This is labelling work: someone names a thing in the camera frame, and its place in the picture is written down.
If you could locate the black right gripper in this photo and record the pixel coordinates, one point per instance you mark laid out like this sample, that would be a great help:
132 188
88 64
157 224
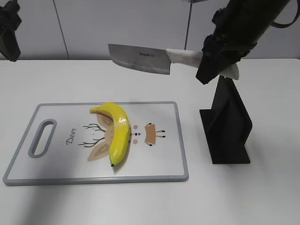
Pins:
217 55

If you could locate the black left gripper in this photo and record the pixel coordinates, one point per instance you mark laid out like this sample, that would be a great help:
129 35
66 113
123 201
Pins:
9 23

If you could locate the cleaver knife with white handle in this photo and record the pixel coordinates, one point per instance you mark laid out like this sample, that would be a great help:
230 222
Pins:
152 60

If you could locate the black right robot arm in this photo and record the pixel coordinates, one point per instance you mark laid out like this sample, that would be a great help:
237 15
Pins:
239 26

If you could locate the yellow plastic banana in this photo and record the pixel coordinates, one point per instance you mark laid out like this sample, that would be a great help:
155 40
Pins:
122 130

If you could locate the black knife stand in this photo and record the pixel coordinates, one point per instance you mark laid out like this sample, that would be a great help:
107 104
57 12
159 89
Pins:
227 125

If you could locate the white grey-rimmed cutting board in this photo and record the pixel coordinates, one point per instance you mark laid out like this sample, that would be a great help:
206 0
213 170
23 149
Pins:
66 144

